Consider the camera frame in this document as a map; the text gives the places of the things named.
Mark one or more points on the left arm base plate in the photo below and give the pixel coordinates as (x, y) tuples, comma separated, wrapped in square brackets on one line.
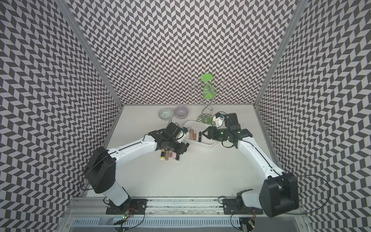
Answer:
[(130, 206)]

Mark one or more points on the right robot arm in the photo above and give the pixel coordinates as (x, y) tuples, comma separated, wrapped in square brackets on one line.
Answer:
[(278, 193)]

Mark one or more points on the purple bowl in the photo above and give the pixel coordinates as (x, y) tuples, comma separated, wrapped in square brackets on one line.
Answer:
[(181, 112)]

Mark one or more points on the aluminium front rail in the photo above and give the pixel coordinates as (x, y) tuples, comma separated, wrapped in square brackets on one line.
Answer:
[(154, 208)]

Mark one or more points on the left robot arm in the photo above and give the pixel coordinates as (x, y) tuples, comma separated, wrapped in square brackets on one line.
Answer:
[(100, 170)]

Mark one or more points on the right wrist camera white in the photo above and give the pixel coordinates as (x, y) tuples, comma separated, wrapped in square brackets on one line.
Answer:
[(230, 121)]

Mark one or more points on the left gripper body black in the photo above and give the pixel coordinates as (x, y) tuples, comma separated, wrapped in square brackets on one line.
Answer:
[(176, 146)]

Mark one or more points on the gold black lipstick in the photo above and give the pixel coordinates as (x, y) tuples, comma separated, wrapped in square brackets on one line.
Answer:
[(163, 152)]

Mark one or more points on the peach lipstick tube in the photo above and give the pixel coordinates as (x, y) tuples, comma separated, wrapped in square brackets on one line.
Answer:
[(191, 134)]

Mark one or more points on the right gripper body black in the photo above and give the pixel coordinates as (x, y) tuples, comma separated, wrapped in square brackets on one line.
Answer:
[(219, 134)]

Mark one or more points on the chrome jewelry stand green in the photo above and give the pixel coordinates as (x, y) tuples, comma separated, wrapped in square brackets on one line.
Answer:
[(209, 94)]

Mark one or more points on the white storage box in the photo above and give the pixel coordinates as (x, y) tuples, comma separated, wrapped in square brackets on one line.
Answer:
[(198, 127)]

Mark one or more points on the green patterned bowl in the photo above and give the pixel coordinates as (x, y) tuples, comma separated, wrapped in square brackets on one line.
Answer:
[(166, 114)]

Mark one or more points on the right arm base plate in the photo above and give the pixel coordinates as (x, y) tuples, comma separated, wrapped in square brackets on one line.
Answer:
[(234, 206)]

